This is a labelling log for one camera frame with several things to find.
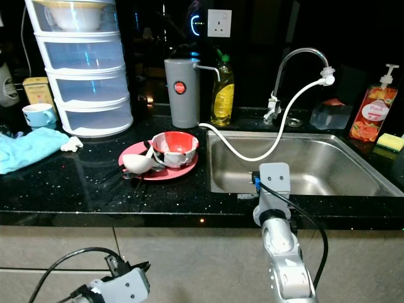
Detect beige kitchen cabinet front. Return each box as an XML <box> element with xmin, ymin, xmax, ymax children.
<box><xmin>0</xmin><ymin>225</ymin><xmax>404</xmax><ymax>303</ymax></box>

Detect stainless steel sink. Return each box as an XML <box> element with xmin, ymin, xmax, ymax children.
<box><xmin>205</xmin><ymin>131</ymin><xmax>404</xmax><ymax>198</ymax></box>

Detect pink plate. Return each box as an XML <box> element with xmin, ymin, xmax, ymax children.
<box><xmin>117</xmin><ymin>140</ymin><xmax>199</xmax><ymax>182</ymax></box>

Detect red and white bowl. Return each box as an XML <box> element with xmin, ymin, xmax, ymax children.
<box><xmin>151</xmin><ymin>131</ymin><xmax>200</xmax><ymax>169</ymax></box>

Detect yellow dish soap bottle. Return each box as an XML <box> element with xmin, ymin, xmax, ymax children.
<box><xmin>210</xmin><ymin>49</ymin><xmax>235</xmax><ymax>128</ymax></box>

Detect black chopsticks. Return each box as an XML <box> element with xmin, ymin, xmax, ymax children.
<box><xmin>100</xmin><ymin>163</ymin><xmax>150</xmax><ymax>191</ymax></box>

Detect clear plastic container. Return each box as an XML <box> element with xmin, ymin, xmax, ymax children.
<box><xmin>309</xmin><ymin>98</ymin><xmax>354</xmax><ymax>131</ymax></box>

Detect grey water filter canister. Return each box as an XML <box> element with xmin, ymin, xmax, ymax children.
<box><xmin>163</xmin><ymin>57</ymin><xmax>222</xmax><ymax>129</ymax></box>

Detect chrome gooseneck faucet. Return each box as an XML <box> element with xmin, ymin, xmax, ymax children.
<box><xmin>264</xmin><ymin>47</ymin><xmax>336</xmax><ymax>124</ymax></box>

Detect white crumpled tissue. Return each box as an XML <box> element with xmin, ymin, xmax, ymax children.
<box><xmin>60</xmin><ymin>136</ymin><xmax>85</xmax><ymax>153</ymax></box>

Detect peach hand soap pump bottle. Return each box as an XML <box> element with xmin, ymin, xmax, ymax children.
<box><xmin>348</xmin><ymin>63</ymin><xmax>400</xmax><ymax>143</ymax></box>

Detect yellow green sponge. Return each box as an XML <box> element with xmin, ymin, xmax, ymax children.
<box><xmin>376</xmin><ymin>133</ymin><xmax>404</xmax><ymax>153</ymax></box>

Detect light blue cloth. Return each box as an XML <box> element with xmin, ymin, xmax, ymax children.
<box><xmin>0</xmin><ymin>128</ymin><xmax>71</xmax><ymax>175</ymax></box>

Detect light blue mug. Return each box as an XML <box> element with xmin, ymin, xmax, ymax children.
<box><xmin>22</xmin><ymin>103</ymin><xmax>57</xmax><ymax>131</ymax></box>

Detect pale grey bottle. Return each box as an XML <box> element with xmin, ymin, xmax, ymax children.
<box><xmin>0</xmin><ymin>61</ymin><xmax>21</xmax><ymax>109</ymax></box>

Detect white plastic drawer tower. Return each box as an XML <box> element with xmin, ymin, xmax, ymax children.
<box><xmin>25</xmin><ymin>0</ymin><xmax>134</xmax><ymax>138</ymax></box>

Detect yellow box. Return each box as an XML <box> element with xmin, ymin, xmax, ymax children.
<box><xmin>22</xmin><ymin>76</ymin><xmax>53</xmax><ymax>107</ymax></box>

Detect plain white bowl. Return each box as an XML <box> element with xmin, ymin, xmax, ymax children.
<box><xmin>47</xmin><ymin>3</ymin><xmax>102</xmax><ymax>32</ymax></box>

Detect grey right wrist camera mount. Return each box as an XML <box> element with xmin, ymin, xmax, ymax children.
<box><xmin>252</xmin><ymin>162</ymin><xmax>293</xmax><ymax>228</ymax></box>

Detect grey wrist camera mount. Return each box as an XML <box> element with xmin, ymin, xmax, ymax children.
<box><xmin>87</xmin><ymin>268</ymin><xmax>153</xmax><ymax>303</ymax></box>
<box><xmin>252</xmin><ymin>162</ymin><xmax>293</xmax><ymax>228</ymax></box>

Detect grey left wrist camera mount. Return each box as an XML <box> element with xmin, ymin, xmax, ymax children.
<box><xmin>87</xmin><ymin>268</ymin><xmax>153</xmax><ymax>303</ymax></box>

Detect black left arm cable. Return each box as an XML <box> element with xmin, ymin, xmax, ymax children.
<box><xmin>28</xmin><ymin>247</ymin><xmax>124</xmax><ymax>303</ymax></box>

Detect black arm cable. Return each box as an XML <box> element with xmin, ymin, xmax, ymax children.
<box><xmin>28</xmin><ymin>247</ymin><xmax>124</xmax><ymax>303</ymax></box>
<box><xmin>256</xmin><ymin>179</ymin><xmax>330</xmax><ymax>292</ymax></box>

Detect white flexible hose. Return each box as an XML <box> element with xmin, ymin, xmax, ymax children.
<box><xmin>198</xmin><ymin>76</ymin><xmax>335</xmax><ymax>163</ymax></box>

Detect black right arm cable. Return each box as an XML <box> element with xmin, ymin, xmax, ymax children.
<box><xmin>256</xmin><ymin>179</ymin><xmax>330</xmax><ymax>292</ymax></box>

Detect white wall socket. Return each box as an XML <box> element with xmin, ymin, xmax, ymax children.
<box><xmin>206</xmin><ymin>9</ymin><xmax>233</xmax><ymax>38</ymax></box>

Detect black appliance with ring light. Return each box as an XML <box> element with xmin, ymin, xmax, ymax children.
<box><xmin>187</xmin><ymin>0</ymin><xmax>208</xmax><ymax>39</ymax></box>

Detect thin white cable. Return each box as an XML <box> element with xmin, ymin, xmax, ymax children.
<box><xmin>19</xmin><ymin>5</ymin><xmax>33</xmax><ymax>65</ymax></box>

